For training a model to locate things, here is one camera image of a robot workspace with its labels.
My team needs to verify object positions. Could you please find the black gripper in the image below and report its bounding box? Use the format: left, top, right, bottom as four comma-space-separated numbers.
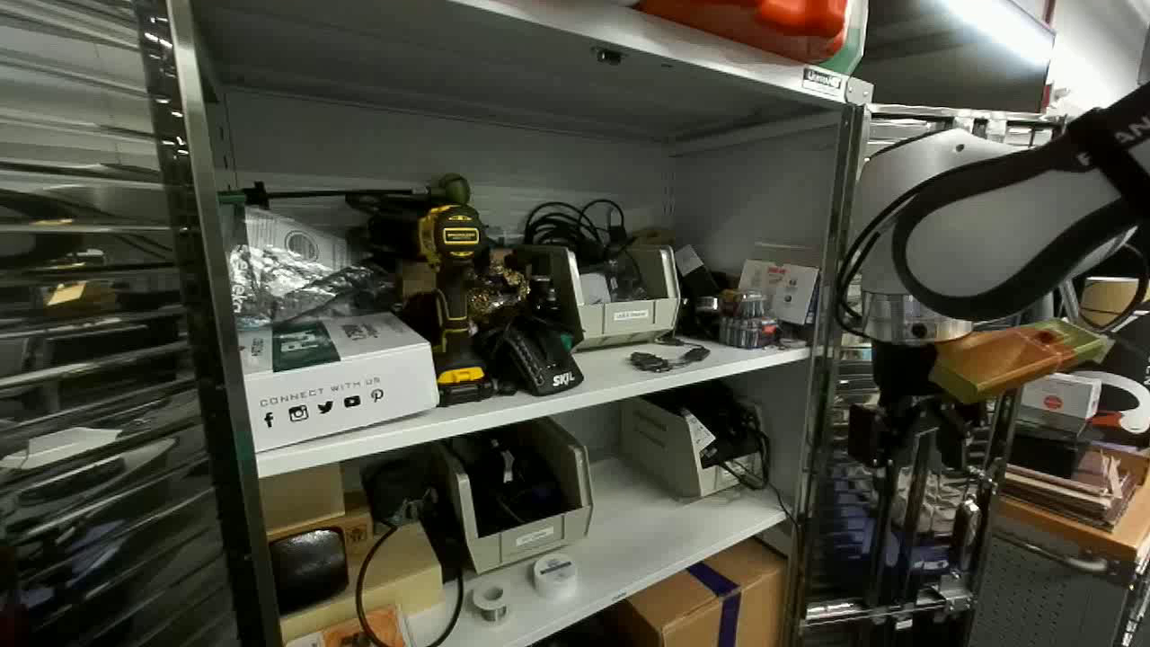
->
850, 341, 991, 475

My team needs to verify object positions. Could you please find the short black cable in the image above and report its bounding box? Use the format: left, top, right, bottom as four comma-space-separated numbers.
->
628, 341, 713, 374

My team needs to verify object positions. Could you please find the white box with red label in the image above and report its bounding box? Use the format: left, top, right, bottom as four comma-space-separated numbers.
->
1019, 368, 1106, 423

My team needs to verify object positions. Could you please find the cardboard box with blue tape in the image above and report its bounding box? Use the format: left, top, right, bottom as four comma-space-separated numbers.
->
608, 535, 794, 647

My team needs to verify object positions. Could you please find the grey tool box bin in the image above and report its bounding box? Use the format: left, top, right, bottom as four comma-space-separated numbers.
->
558, 239, 686, 351

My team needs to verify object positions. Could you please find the black green power tool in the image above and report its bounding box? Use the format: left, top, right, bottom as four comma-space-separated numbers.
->
232, 172, 477, 321

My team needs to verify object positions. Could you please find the white box with social icons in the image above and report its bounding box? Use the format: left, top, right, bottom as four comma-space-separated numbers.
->
232, 309, 441, 457

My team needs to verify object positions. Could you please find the flat box with orange edge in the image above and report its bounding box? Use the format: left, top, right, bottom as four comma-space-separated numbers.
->
284, 600, 414, 647

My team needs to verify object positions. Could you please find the metal tray rack cart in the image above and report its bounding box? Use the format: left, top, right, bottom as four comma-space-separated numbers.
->
799, 105, 1029, 640

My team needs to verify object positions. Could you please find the wooden desk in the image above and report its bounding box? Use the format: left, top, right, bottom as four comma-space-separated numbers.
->
989, 469, 1150, 569

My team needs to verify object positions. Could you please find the white printed carton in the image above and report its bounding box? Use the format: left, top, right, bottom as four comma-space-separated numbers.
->
735, 260, 822, 329

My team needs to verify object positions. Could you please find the pack of batteries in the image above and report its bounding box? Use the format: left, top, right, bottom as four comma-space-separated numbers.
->
715, 290, 782, 351

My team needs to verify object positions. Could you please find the beige tape roll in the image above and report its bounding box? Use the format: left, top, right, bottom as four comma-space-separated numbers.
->
1074, 272, 1150, 329

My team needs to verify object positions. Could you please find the small black device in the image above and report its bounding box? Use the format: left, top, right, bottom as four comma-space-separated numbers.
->
678, 271, 731, 345

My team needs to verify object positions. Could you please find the white tape roll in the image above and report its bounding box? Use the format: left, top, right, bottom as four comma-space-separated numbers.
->
527, 551, 581, 600

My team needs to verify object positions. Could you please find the grey bin with black parts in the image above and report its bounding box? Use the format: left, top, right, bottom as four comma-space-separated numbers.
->
441, 416, 598, 575

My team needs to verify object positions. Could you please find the orange plastic case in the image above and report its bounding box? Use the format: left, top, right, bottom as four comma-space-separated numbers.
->
628, 0, 856, 66

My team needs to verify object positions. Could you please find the small grey tape roll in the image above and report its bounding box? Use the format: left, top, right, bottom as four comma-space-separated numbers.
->
468, 578, 514, 624

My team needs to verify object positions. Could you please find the black rounded case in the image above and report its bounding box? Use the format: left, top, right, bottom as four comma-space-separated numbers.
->
269, 525, 353, 618

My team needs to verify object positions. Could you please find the silver plastic bag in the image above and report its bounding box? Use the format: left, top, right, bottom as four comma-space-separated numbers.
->
225, 235, 370, 329

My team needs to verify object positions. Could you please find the metal shelving unit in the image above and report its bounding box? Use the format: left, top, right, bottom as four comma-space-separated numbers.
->
134, 0, 878, 647

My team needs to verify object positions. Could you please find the steel slatted rack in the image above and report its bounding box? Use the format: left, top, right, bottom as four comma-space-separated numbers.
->
0, 0, 243, 647

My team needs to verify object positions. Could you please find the grey bin with black cables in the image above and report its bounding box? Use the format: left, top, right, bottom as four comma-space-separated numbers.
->
617, 387, 771, 504

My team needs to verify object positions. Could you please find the bundle of black cables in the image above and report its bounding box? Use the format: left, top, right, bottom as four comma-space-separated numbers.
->
520, 194, 637, 271

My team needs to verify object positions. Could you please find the yellow black cordless drill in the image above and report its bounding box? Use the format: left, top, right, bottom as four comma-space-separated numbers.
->
414, 200, 495, 407

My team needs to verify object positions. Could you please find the long black power cable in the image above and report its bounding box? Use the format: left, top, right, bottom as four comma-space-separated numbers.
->
347, 515, 468, 647

